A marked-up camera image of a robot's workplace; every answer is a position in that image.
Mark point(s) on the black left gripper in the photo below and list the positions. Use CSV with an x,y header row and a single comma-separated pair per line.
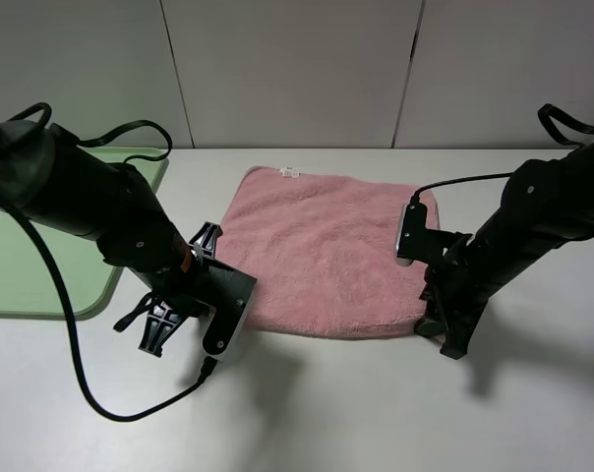
x,y
179,295

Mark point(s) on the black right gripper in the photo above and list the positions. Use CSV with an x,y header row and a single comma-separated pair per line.
x,y
450,309

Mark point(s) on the pink fluffy towel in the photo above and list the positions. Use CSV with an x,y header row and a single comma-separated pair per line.
x,y
322,248

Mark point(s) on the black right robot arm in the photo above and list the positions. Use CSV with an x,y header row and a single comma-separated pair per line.
x,y
544,205

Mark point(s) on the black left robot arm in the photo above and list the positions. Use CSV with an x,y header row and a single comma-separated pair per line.
x,y
47,174

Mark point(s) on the white towel label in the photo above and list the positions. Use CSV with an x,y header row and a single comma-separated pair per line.
x,y
290,172

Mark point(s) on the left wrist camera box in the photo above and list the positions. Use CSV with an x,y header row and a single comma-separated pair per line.
x,y
231,309

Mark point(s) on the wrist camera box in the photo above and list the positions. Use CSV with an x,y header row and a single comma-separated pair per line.
x,y
231,309
416,242

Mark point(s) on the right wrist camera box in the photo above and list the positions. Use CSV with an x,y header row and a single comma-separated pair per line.
x,y
416,242

